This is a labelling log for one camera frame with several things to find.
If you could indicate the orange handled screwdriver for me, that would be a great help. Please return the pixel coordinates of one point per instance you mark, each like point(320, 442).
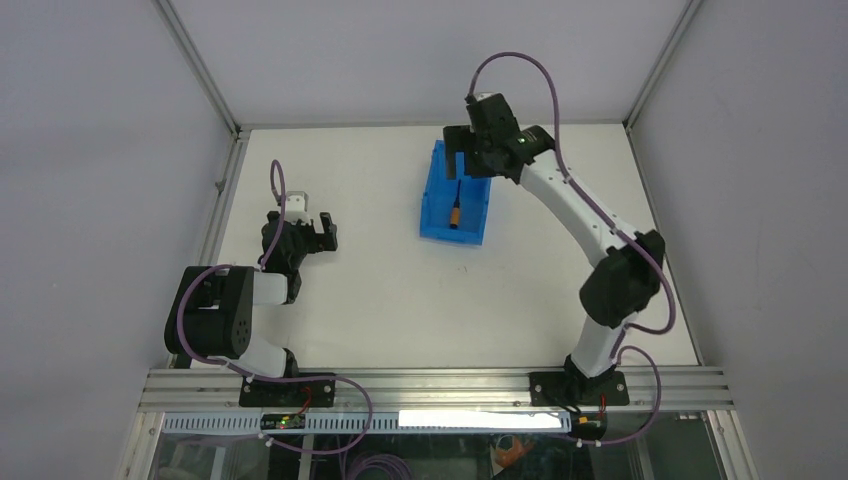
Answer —
point(455, 214)

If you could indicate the aluminium front rail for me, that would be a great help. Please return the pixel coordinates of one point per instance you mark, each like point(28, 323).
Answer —
point(673, 389)

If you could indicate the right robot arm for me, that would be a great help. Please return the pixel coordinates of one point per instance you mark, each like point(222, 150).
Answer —
point(626, 264)

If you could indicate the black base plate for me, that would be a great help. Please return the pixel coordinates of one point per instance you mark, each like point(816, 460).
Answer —
point(557, 388)
point(286, 392)

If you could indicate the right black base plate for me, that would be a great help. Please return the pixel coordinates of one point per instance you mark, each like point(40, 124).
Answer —
point(557, 388)

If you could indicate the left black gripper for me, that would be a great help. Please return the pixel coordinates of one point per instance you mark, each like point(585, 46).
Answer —
point(318, 241)

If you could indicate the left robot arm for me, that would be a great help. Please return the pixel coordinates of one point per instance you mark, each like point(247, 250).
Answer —
point(211, 319)

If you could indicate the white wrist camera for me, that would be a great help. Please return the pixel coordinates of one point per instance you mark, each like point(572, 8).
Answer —
point(296, 208)
point(481, 96)

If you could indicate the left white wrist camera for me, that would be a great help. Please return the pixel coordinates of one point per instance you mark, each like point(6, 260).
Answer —
point(296, 208)

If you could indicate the orange object below table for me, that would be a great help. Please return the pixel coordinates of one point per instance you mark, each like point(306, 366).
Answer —
point(509, 448)

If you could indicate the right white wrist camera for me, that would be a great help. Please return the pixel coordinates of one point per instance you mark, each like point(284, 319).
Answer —
point(481, 96)

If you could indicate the blue plastic bin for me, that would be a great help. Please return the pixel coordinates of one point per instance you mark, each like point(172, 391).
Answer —
point(438, 197)

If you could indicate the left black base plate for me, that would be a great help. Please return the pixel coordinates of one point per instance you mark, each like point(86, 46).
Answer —
point(286, 392)

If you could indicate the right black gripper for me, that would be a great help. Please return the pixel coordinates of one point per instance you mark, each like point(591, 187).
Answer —
point(459, 139)

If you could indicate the slotted grey cable duct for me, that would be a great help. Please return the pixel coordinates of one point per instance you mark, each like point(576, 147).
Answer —
point(402, 422)

